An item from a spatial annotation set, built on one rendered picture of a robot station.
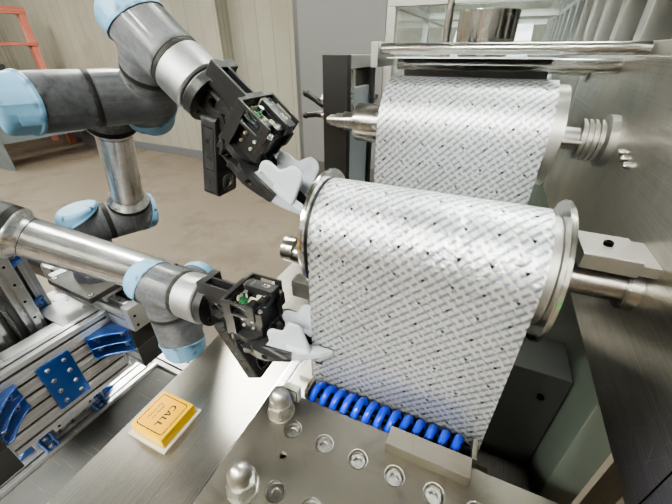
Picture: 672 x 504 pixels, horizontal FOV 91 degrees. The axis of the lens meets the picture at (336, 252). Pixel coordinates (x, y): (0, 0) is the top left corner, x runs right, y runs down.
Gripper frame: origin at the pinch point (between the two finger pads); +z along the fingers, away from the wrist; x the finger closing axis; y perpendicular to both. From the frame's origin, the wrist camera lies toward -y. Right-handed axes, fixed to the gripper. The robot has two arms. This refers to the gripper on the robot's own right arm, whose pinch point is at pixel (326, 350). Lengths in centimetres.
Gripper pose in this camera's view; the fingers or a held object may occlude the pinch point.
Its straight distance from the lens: 47.7
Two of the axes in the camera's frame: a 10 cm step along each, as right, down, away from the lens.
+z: 9.1, 2.1, -3.5
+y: 0.0, -8.6, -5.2
